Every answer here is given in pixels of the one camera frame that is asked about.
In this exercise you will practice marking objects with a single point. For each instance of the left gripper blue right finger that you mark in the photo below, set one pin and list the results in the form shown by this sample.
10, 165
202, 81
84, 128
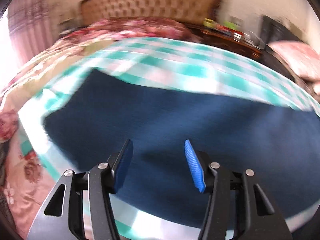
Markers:
196, 166

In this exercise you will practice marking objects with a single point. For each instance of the large pink satin pillow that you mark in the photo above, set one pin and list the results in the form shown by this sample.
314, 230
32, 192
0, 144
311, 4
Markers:
300, 58

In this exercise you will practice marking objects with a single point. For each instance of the black leather armchair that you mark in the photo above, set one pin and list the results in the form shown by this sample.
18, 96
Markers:
272, 31

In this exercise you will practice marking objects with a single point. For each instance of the yellow lidded jar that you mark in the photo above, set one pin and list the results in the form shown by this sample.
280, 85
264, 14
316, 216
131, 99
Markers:
209, 23

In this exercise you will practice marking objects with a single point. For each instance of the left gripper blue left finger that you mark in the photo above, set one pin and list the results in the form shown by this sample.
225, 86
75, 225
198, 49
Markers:
121, 165

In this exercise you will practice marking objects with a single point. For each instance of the green white checkered tablecloth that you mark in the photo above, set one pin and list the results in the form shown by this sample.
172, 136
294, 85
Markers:
161, 63

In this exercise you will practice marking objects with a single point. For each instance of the tufted tan leather headboard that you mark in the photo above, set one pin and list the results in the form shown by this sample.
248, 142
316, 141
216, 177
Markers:
185, 11

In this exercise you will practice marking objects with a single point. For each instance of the blue denim jeans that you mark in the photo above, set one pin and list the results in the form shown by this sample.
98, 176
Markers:
166, 127

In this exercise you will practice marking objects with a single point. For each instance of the dark wooden nightstand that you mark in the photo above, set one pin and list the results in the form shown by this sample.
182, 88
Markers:
225, 42

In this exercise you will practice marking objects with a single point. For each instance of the red floral bed quilt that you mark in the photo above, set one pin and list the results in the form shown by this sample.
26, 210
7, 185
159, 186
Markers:
25, 178

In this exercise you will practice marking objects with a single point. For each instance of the pink striped curtain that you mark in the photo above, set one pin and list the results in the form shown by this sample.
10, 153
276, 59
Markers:
29, 27

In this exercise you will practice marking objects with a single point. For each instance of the green crumpled bag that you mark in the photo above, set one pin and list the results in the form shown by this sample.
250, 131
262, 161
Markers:
231, 25

